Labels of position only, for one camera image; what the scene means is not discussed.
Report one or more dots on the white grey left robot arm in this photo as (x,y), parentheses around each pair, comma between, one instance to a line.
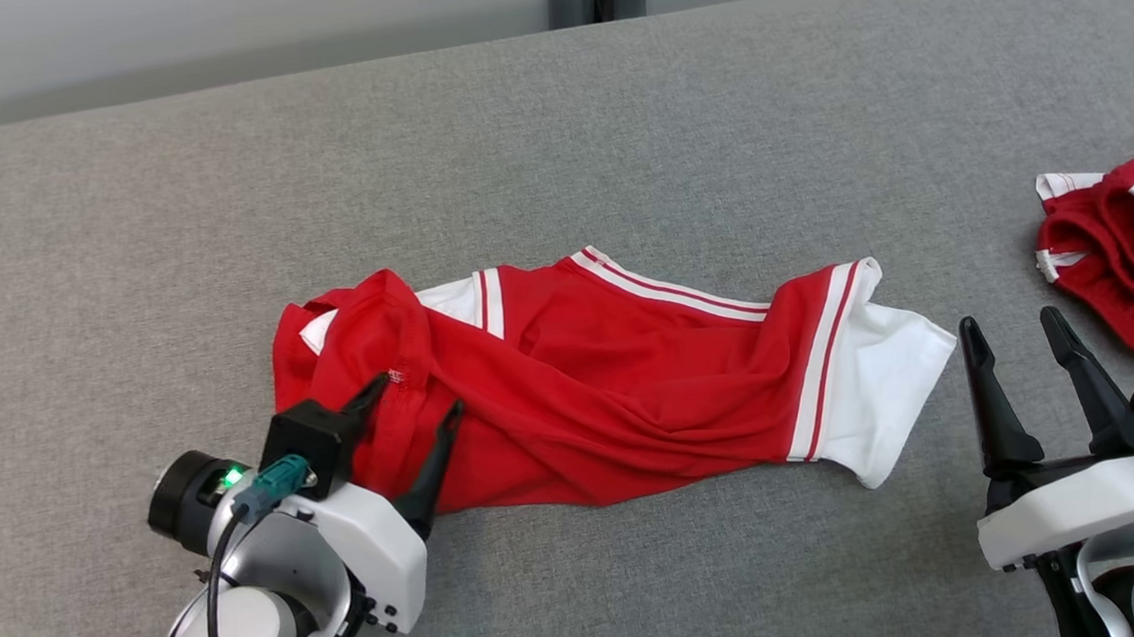
(261,633)

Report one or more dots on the red white Bulls jersey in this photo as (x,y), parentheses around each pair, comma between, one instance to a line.
(611,395)

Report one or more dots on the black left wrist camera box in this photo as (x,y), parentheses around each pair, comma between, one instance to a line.
(308,438)

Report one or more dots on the red white basketball shorts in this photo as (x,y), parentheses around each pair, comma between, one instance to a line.
(1125,265)

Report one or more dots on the black cylindrical motor housing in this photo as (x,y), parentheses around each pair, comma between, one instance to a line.
(184,499)

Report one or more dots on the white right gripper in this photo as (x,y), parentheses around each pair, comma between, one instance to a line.
(1071,509)

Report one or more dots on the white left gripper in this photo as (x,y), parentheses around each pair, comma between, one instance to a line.
(385,566)

